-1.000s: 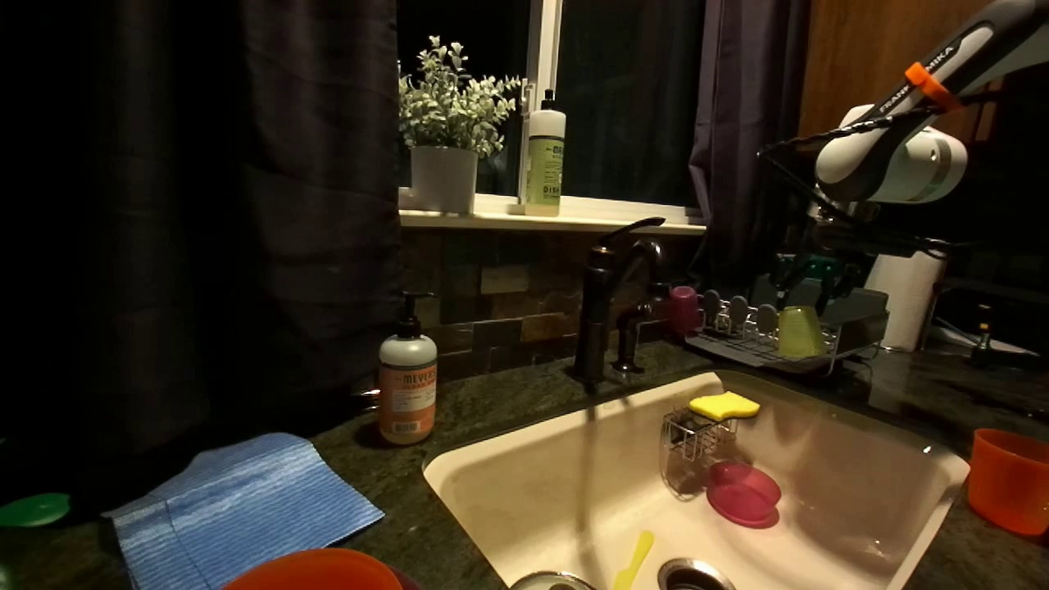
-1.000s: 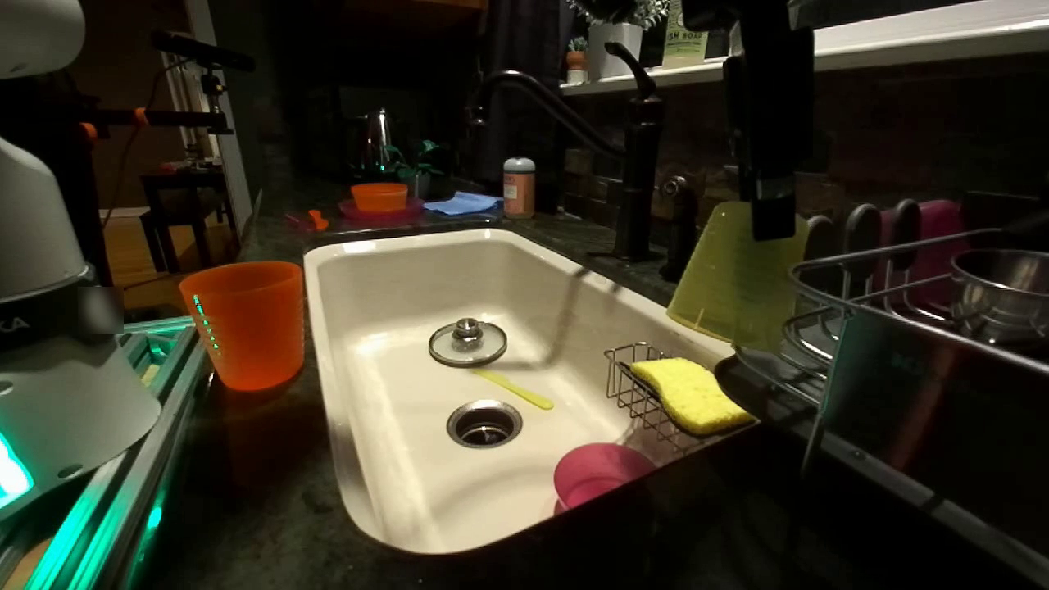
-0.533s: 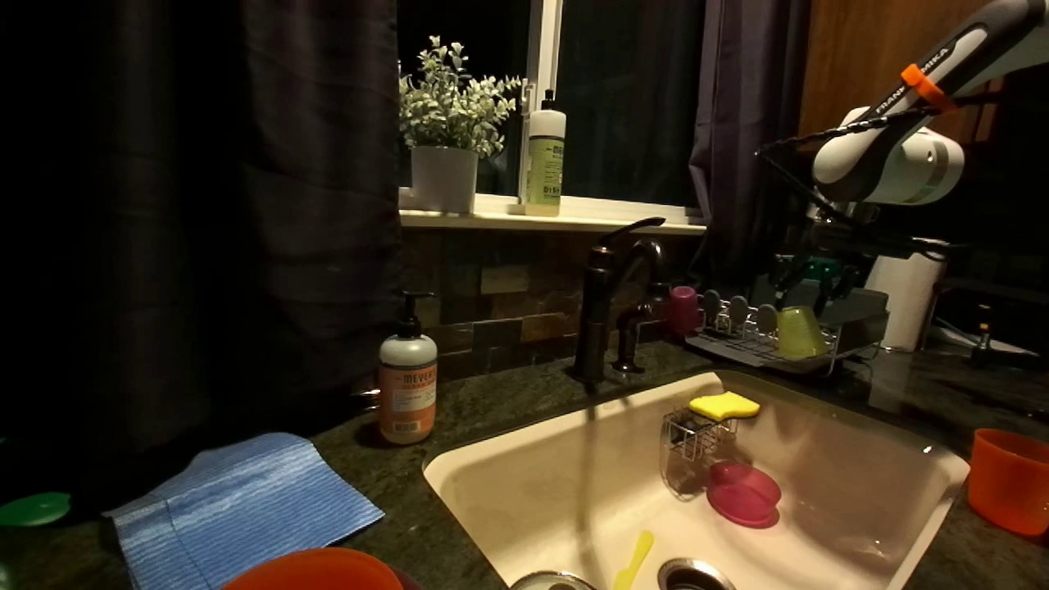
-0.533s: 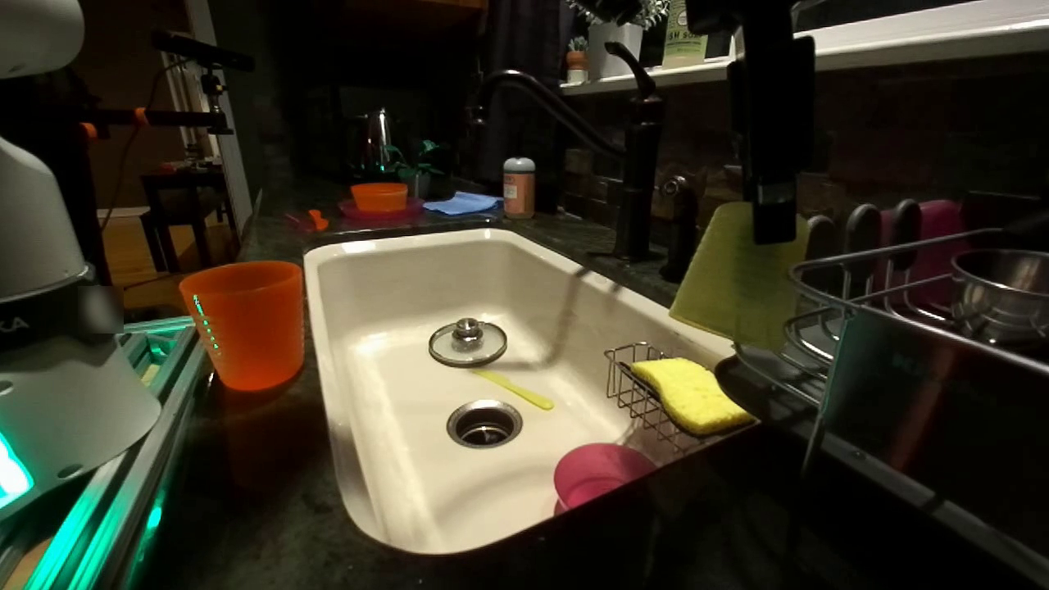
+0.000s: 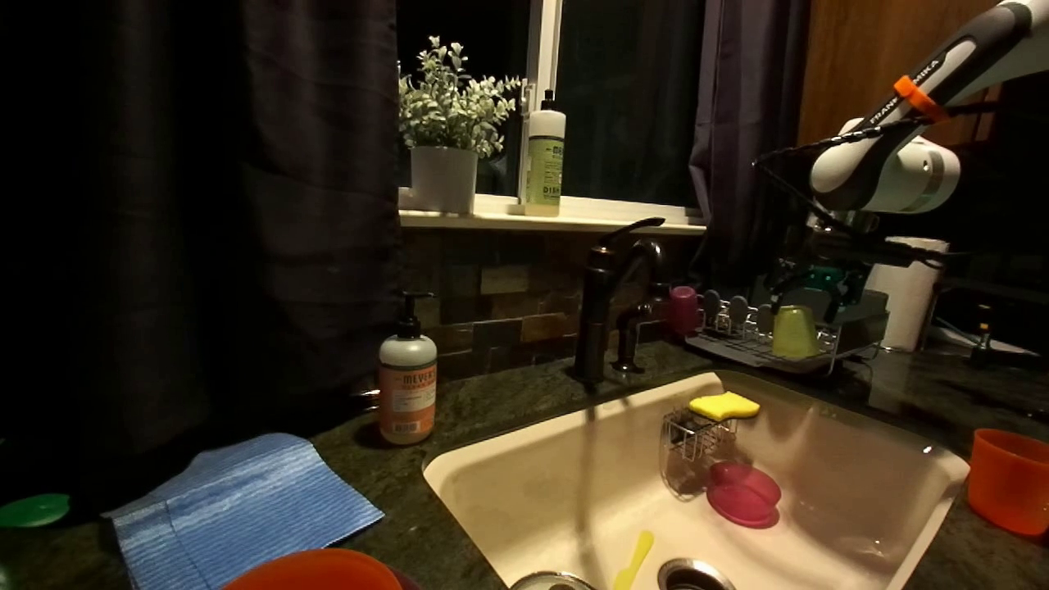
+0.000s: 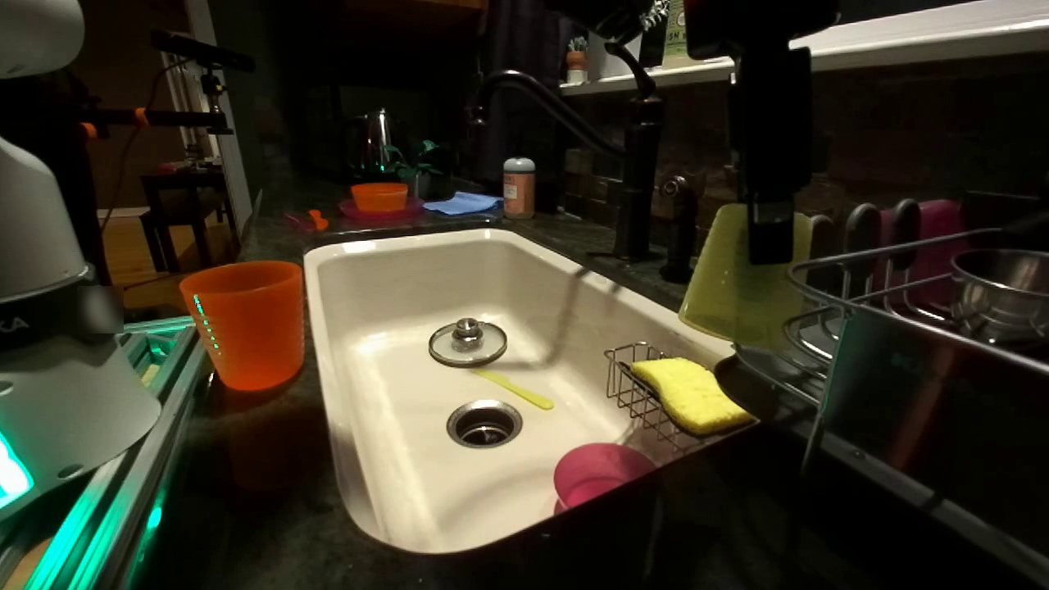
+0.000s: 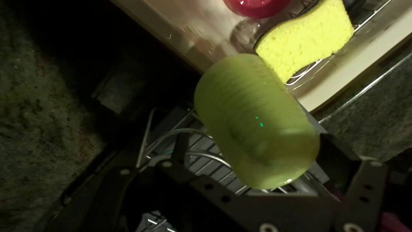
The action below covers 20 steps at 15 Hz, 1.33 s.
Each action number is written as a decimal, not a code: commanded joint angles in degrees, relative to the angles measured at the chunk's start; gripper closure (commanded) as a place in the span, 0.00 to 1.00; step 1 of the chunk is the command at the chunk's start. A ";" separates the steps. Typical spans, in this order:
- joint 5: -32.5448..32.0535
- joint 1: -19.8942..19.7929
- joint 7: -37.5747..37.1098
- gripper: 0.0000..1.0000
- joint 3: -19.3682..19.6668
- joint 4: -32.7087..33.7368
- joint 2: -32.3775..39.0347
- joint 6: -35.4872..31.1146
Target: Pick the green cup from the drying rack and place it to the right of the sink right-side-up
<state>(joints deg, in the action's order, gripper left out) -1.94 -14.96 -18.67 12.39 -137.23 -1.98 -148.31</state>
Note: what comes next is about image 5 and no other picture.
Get green plastic cup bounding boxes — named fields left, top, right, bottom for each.
left=771, top=301, right=826, bottom=364

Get white kitchen sink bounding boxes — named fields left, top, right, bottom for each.
left=421, top=369, right=973, bottom=590

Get dark window curtain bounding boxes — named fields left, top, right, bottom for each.
left=0, top=0, right=403, bottom=495

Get orange plastic cup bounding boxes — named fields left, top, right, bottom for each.
left=964, top=427, right=1049, bottom=542

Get orange label soap dispenser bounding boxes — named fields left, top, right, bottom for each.
left=373, top=293, right=444, bottom=448

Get white paper towel roll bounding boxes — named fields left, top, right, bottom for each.
left=861, top=234, right=953, bottom=353

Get pink plastic cup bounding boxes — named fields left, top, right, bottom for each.
left=667, top=282, right=704, bottom=337

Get green plastic lid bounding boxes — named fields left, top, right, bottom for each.
left=0, top=488, right=71, bottom=536

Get grey dish drying rack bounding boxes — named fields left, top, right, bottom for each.
left=681, top=273, right=892, bottom=380

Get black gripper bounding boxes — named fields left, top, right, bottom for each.
left=792, top=239, right=895, bottom=326

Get yellow plastic utensil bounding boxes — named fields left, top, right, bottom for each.
left=606, top=528, right=658, bottom=590

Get purple window curtain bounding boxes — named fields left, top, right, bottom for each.
left=686, top=0, right=813, bottom=282

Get blue dish cloth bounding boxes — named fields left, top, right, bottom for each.
left=105, top=430, right=387, bottom=590

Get dark bronze faucet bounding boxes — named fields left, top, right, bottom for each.
left=571, top=214, right=670, bottom=387

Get wooden wall cabinet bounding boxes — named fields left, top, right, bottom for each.
left=792, top=0, right=1002, bottom=157

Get green dish soap bottle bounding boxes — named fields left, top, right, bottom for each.
left=516, top=90, right=571, bottom=219

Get metal sink drain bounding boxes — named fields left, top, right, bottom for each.
left=656, top=553, right=733, bottom=590

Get yellow sponge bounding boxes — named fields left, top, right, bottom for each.
left=686, top=389, right=763, bottom=427

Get white window sill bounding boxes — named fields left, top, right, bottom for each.
left=396, top=187, right=707, bottom=239

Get pink silicone scrubber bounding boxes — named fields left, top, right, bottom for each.
left=704, top=459, right=785, bottom=530

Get orange plastic bowl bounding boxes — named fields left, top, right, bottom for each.
left=223, top=548, right=406, bottom=590

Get potted plant white pot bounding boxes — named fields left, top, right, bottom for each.
left=394, top=34, right=527, bottom=217

